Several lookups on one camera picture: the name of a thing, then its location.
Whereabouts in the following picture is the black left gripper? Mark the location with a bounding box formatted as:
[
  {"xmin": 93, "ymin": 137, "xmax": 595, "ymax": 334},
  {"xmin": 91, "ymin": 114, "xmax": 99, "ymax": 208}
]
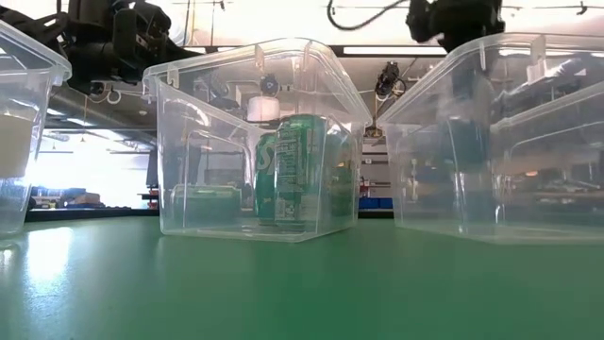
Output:
[{"xmin": 64, "ymin": 0, "xmax": 203, "ymax": 96}]

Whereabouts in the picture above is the blue storage bin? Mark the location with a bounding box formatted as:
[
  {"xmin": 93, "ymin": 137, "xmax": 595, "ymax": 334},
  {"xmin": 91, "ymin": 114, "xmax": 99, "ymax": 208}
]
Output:
[{"xmin": 358, "ymin": 196, "xmax": 394, "ymax": 211}]

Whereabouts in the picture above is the black hanging device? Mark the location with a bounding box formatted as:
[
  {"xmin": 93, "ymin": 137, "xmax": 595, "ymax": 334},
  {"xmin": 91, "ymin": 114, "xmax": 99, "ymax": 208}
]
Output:
[{"xmin": 375, "ymin": 59, "xmax": 408, "ymax": 101}]

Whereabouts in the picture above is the white cylinder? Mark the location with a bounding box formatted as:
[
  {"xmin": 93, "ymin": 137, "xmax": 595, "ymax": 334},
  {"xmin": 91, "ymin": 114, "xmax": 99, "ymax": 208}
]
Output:
[{"xmin": 246, "ymin": 95, "xmax": 283, "ymax": 123}]

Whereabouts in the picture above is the clear plastic bin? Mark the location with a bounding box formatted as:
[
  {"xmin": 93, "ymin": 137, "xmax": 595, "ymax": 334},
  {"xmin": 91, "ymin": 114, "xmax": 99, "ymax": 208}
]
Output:
[
  {"xmin": 376, "ymin": 31, "xmax": 604, "ymax": 247},
  {"xmin": 142, "ymin": 37, "xmax": 374, "ymax": 245},
  {"xmin": 0, "ymin": 19, "xmax": 73, "ymax": 240}
]

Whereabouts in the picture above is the black round device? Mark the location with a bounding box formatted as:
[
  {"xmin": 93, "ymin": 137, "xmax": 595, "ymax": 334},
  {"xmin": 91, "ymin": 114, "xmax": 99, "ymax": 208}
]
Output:
[{"xmin": 259, "ymin": 74, "xmax": 283, "ymax": 98}]

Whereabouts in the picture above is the white ceiling light bar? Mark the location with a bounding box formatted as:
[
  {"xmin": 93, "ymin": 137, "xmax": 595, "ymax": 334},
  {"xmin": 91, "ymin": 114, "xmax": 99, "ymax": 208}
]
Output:
[{"xmin": 343, "ymin": 45, "xmax": 448, "ymax": 57}]

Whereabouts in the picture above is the black camera cable loop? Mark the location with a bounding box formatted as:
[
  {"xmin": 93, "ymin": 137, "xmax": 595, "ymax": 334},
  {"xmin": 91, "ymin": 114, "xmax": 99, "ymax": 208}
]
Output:
[{"xmin": 326, "ymin": 0, "xmax": 411, "ymax": 32}]

